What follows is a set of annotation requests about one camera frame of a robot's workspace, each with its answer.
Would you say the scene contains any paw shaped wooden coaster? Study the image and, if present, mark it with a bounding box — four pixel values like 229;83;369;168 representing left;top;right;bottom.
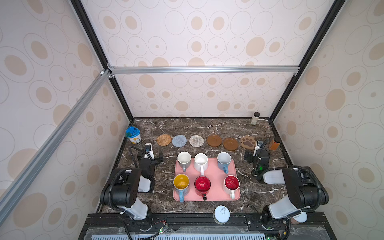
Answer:
241;136;257;151

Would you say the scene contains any light blue fabric coaster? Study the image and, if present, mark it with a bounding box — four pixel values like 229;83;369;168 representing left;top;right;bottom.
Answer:
172;135;187;148

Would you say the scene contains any brown wooden round coaster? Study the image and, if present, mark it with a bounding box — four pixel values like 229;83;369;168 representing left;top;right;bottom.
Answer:
207;135;223;148

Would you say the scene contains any white multicolour woven coaster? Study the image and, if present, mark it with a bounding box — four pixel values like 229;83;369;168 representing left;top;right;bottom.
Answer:
189;135;205;148

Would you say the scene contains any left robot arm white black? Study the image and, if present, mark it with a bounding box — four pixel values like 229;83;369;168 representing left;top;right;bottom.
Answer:
100;143;164;221

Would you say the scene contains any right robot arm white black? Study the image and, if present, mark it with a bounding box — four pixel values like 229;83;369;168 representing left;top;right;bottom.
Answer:
241;136;329;229

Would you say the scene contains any amber bottle dark cap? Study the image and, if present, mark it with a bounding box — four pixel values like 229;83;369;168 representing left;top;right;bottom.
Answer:
268;137;282;151

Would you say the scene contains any blue lid snack tub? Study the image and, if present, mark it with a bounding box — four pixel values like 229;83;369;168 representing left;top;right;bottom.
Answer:
125;126;142;144

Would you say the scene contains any light blue mug white inside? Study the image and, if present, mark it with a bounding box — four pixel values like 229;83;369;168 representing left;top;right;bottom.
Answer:
217;152;232;174

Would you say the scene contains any blue mug yellow inside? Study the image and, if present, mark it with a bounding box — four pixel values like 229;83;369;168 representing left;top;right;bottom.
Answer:
174;174;190;203

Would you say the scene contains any white mug red inside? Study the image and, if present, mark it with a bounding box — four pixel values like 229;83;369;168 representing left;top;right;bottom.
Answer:
223;175;240;200

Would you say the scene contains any grey mug white inside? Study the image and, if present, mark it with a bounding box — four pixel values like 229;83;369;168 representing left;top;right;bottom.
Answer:
177;152;192;172

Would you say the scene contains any clear bottle black cap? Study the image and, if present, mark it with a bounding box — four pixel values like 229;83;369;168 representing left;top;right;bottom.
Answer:
251;112;260;126

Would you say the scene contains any pink plastic tray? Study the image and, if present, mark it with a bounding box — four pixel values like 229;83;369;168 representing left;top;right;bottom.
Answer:
173;158;241;203

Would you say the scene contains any black mug red inside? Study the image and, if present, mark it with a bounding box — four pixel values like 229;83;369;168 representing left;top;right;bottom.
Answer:
194;176;212;201

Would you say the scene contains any white round lid container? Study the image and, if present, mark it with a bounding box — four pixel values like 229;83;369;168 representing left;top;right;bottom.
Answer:
213;206;231;225

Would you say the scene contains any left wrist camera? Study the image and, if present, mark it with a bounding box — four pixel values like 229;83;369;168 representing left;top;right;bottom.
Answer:
144;143;155;161

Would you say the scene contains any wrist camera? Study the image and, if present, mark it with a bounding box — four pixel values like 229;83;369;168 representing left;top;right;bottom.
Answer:
254;141;264;156
144;143;155;161

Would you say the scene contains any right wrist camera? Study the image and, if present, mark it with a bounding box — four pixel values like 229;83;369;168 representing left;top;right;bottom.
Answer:
254;141;264;156

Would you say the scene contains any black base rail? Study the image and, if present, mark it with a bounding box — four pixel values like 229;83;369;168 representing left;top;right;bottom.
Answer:
79;213;336;240

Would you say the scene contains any horizontal aluminium frame bar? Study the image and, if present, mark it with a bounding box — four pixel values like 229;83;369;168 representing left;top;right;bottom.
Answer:
110;65;300;75

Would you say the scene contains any slanted aluminium frame bar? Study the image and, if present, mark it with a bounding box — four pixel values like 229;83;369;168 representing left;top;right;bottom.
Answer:
1;69;112;225

